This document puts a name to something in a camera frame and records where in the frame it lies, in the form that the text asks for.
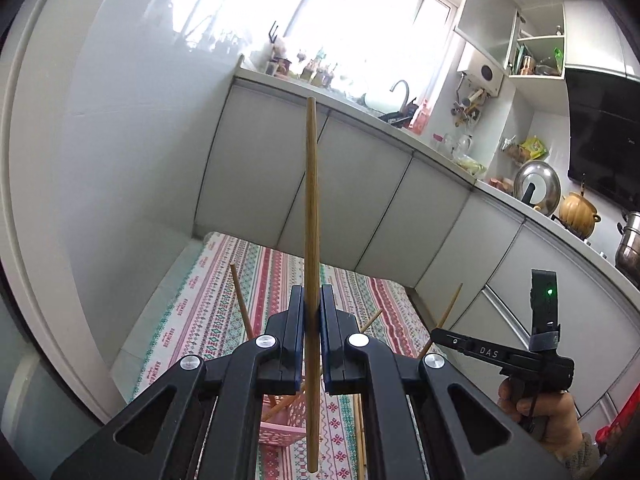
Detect black range hood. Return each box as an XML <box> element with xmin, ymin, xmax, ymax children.
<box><xmin>565</xmin><ymin>68</ymin><xmax>640</xmax><ymax>211</ymax></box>

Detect open wall cabinet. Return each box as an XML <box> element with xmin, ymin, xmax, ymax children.
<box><xmin>454</xmin><ymin>0</ymin><xmax>639</xmax><ymax>81</ymax></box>

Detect stainless steel pot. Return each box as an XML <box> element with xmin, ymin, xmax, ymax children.
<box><xmin>615</xmin><ymin>211</ymin><xmax>640</xmax><ymax>282</ymax></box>

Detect steel pot lid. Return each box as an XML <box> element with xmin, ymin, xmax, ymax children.
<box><xmin>513</xmin><ymin>160</ymin><xmax>561</xmax><ymax>217</ymax></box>

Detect right hand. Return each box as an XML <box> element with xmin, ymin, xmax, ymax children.
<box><xmin>496</xmin><ymin>378</ymin><xmax>586</xmax><ymax>458</ymax></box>

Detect brown clay pot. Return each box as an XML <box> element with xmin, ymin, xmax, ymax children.
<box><xmin>558</xmin><ymin>192</ymin><xmax>601</xmax><ymax>240</ymax></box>

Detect pink perforated utensil basket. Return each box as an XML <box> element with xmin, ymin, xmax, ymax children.
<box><xmin>258</xmin><ymin>393</ymin><xmax>306</xmax><ymax>448</ymax></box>

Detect striped patterned tablecloth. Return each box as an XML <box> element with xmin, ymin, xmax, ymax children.
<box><xmin>128</xmin><ymin>232</ymin><xmax>428</xmax><ymax>479</ymax></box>

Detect black kitchen faucet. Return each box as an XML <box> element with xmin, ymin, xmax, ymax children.
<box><xmin>378</xmin><ymin>79</ymin><xmax>418</xmax><ymax>128</ymax></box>

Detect white water heater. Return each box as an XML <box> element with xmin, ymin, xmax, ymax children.
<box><xmin>457</xmin><ymin>42</ymin><xmax>503</xmax><ymax>98</ymax></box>

